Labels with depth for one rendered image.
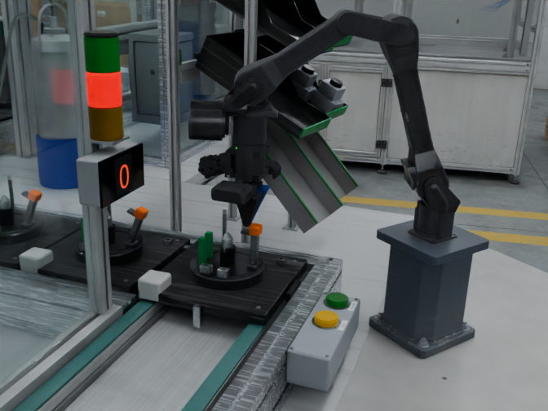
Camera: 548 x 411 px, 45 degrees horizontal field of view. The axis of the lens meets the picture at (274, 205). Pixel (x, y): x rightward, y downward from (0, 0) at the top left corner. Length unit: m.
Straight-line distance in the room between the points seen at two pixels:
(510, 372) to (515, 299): 0.29
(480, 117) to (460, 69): 0.39
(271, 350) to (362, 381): 0.19
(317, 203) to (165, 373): 0.59
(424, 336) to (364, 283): 0.28
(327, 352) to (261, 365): 0.10
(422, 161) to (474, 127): 4.04
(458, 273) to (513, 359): 0.19
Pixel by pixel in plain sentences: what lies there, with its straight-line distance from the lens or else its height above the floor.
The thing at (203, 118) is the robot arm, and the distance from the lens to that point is 1.11.
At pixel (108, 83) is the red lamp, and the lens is 1.00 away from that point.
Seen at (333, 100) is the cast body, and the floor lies 1.23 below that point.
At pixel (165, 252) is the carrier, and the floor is 0.97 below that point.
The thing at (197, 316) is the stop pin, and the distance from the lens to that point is 1.15.
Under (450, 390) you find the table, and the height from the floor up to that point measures 0.86.
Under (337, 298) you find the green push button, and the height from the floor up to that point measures 0.97.
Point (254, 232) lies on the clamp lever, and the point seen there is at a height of 1.07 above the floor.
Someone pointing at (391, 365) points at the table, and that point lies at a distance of 1.22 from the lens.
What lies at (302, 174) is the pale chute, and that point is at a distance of 1.50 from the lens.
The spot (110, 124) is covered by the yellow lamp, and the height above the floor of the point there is 1.29.
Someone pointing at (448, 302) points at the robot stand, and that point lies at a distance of 1.25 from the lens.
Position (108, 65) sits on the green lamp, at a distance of 1.00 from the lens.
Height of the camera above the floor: 1.52
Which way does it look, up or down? 20 degrees down
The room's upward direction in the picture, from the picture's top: 2 degrees clockwise
